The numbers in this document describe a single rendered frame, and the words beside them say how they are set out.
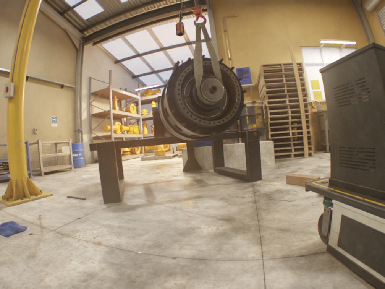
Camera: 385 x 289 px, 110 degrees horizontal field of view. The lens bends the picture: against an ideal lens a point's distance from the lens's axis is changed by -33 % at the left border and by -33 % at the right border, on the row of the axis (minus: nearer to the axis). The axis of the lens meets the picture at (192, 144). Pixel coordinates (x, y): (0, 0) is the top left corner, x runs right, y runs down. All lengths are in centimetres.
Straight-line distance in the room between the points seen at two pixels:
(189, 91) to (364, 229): 117
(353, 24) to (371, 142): 745
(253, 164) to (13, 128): 315
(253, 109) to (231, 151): 111
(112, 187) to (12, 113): 176
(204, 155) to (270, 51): 390
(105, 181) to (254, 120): 327
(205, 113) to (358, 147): 90
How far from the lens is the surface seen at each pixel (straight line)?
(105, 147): 209
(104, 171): 210
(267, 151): 385
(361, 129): 82
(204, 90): 116
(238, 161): 385
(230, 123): 130
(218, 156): 346
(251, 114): 437
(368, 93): 79
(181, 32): 159
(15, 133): 299
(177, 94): 118
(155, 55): 1072
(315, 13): 760
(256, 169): 255
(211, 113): 129
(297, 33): 689
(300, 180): 223
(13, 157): 298
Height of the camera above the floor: 56
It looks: 1 degrees down
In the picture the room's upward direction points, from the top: 5 degrees counter-clockwise
